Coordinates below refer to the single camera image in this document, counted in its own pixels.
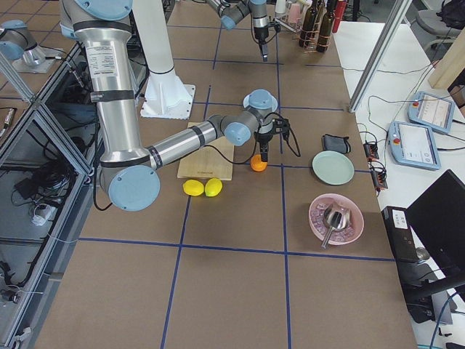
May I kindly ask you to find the yellow lemon far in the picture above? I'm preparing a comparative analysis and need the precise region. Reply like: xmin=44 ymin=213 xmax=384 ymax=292
xmin=182 ymin=180 xmax=204 ymax=196

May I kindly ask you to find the pink bowl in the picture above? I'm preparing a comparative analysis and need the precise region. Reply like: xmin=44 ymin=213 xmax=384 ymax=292
xmin=309 ymin=193 xmax=364 ymax=249

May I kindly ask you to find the orange fruit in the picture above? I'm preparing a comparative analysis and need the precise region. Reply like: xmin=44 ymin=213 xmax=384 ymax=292
xmin=250 ymin=154 xmax=268 ymax=172

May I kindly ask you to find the dark wine bottle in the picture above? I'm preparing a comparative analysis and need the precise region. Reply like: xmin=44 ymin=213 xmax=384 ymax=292
xmin=316 ymin=0 xmax=336 ymax=53
xmin=299 ymin=0 xmax=318 ymax=47

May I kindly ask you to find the copper wire bottle rack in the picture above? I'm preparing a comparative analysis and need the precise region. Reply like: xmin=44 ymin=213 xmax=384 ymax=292
xmin=302 ymin=23 xmax=331 ymax=53

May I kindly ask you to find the red cylinder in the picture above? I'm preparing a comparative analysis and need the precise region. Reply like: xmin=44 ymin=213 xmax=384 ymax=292
xmin=332 ymin=0 xmax=347 ymax=33

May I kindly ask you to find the dark wine bottle front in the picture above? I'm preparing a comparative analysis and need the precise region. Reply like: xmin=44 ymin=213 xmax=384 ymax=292
xmin=316 ymin=0 xmax=336 ymax=53

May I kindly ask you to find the pink cup top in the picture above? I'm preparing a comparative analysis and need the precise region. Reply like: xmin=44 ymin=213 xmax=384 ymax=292
xmin=287 ymin=3 xmax=301 ymax=24

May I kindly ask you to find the teach pendant near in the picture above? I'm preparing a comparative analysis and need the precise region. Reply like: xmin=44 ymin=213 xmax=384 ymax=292
xmin=388 ymin=121 xmax=441 ymax=170

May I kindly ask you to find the teach pendant far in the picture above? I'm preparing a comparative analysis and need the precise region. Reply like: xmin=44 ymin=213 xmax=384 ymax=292
xmin=408 ymin=91 xmax=454 ymax=134

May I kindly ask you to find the black monitor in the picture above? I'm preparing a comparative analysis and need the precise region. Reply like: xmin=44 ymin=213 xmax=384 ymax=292
xmin=406 ymin=169 xmax=465 ymax=276

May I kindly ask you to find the dark wine bottle middle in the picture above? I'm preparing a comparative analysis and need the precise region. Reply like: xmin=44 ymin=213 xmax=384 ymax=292
xmin=299 ymin=0 xmax=318 ymax=47

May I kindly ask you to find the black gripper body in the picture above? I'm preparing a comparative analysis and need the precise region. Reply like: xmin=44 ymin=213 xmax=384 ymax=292
xmin=253 ymin=25 xmax=269 ymax=45
xmin=255 ymin=123 xmax=274 ymax=150

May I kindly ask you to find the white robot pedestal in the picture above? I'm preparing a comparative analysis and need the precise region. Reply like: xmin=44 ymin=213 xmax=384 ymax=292
xmin=132 ymin=0 xmax=195 ymax=120

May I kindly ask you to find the yellow lemon near board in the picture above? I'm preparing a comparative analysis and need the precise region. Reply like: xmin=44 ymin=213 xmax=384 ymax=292
xmin=204 ymin=178 xmax=223 ymax=197

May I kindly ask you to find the metal scoop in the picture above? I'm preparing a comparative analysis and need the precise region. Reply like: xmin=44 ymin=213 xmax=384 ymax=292
xmin=321 ymin=203 xmax=351 ymax=249

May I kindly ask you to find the aluminium frame post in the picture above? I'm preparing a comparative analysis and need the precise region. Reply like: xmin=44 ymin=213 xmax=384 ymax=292
xmin=348 ymin=0 xmax=412 ymax=113

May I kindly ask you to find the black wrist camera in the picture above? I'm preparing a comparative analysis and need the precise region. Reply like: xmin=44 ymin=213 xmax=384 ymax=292
xmin=273 ymin=118 xmax=291 ymax=142

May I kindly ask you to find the teach pendant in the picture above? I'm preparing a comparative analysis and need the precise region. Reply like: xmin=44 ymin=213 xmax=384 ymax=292
xmin=408 ymin=91 xmax=454 ymax=134
xmin=388 ymin=121 xmax=441 ymax=170

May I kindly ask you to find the light green plate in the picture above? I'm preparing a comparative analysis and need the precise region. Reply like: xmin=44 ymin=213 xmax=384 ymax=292
xmin=312 ymin=151 xmax=355 ymax=185

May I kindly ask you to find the bamboo cutting board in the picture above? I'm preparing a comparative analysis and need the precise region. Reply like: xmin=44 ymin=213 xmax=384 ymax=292
xmin=177 ymin=121 xmax=235 ymax=181

